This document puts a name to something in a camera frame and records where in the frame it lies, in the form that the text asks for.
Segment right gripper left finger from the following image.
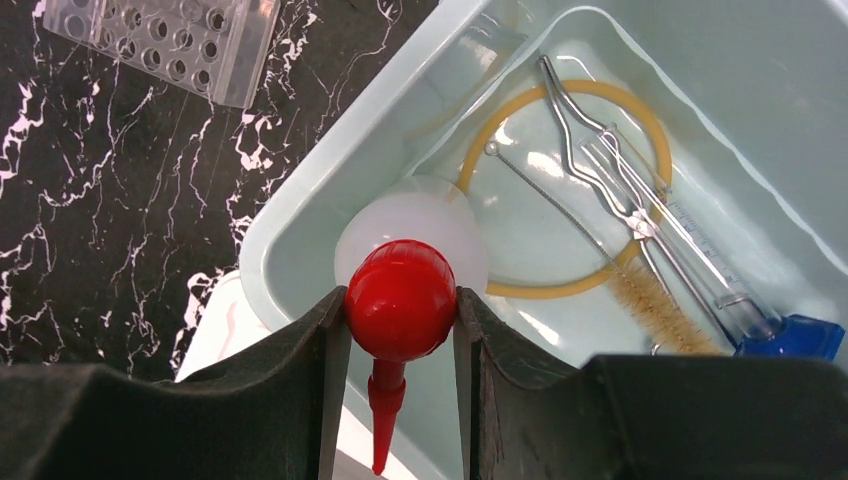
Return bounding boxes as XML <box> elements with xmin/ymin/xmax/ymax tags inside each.
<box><xmin>1</xmin><ymin>287</ymin><xmax>351</xmax><ymax>479</ymax></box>

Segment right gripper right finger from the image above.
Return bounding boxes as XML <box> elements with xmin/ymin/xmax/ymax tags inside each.
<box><xmin>454</xmin><ymin>288</ymin><xmax>847</xmax><ymax>479</ymax></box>

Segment clear graduated cylinder blue base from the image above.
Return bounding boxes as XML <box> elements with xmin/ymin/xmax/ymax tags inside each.
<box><xmin>579</xmin><ymin>125</ymin><xmax>845</xmax><ymax>361</ymax></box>

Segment metal crucible tongs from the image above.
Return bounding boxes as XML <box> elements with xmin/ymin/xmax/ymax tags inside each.
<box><xmin>537</xmin><ymin>55</ymin><xmax>738</xmax><ymax>348</ymax></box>

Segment tan rubber tubing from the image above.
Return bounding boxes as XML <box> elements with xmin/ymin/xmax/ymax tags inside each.
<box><xmin>457</xmin><ymin>79</ymin><xmax>674</xmax><ymax>301</ymax></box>

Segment white bin lid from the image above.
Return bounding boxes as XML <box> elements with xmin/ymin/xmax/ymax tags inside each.
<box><xmin>175</xmin><ymin>270</ymin><xmax>444</xmax><ymax>479</ymax></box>

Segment light blue plastic bin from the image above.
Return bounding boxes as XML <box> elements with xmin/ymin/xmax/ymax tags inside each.
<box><xmin>240</xmin><ymin>1</ymin><xmax>847</xmax><ymax>479</ymax></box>

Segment clear test tube rack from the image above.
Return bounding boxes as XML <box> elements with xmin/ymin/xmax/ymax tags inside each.
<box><xmin>43</xmin><ymin>0</ymin><xmax>281</xmax><ymax>109</ymax></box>

